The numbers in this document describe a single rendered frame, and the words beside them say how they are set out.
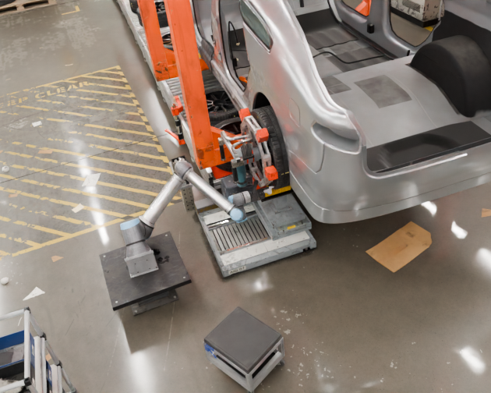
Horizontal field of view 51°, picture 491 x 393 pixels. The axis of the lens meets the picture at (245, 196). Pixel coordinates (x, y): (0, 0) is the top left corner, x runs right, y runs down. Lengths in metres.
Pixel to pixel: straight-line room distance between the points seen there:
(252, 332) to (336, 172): 1.18
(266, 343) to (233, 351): 0.22
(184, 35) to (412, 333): 2.71
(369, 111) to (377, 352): 1.83
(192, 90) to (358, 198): 1.64
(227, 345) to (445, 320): 1.60
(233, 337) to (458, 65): 2.66
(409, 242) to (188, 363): 2.07
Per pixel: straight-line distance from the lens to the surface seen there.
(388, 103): 4.37
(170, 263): 4.10
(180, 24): 3.99
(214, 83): 6.56
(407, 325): 4.00
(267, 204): 4.57
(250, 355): 3.41
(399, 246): 4.52
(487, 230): 4.83
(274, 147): 3.82
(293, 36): 3.58
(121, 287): 4.04
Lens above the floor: 3.16
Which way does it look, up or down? 39 degrees down
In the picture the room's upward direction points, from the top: 7 degrees counter-clockwise
